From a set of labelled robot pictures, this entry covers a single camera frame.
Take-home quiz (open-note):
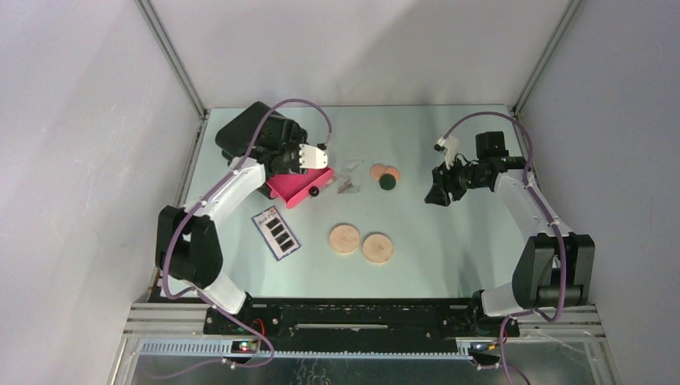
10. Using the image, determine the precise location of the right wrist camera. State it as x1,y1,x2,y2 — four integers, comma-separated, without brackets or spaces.
434,136,459,169

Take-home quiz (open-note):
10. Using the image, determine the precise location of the black pink drawer organizer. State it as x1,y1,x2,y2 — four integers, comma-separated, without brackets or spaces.
214,101,310,201

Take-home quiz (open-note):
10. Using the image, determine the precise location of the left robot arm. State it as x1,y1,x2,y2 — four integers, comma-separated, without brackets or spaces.
156,115,325,334

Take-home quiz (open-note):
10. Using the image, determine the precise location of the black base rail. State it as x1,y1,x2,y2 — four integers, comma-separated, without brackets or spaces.
203,298,520,355

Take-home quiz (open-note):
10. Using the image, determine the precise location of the large beige sponge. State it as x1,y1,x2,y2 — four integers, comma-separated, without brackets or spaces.
329,224,361,255

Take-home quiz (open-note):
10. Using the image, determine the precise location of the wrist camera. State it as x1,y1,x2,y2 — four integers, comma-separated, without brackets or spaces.
297,144,329,169
434,136,459,169

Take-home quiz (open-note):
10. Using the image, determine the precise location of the bob pin card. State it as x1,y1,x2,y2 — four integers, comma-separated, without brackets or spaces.
251,206,302,261

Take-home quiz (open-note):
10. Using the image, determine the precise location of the clear bag of clips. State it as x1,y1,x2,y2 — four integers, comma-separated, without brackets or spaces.
336,160,363,194

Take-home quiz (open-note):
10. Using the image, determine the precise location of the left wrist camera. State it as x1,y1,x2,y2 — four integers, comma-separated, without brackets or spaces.
297,144,329,169

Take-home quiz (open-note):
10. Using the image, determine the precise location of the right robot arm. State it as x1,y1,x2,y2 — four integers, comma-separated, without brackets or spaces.
424,132,595,335

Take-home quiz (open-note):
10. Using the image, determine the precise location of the dark green round sponge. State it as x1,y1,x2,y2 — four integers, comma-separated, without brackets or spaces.
378,173,397,191

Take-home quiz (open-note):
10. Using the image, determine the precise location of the orange round sponge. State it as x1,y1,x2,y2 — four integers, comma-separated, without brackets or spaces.
385,167,402,182
370,164,387,180

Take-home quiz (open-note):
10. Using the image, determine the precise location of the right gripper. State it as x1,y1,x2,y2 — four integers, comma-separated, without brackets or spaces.
423,154,486,207

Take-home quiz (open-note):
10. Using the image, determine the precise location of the beige round sponge lower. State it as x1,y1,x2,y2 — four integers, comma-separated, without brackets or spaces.
362,233,394,265

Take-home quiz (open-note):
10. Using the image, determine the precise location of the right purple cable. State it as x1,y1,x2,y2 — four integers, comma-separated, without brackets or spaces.
438,111,569,385

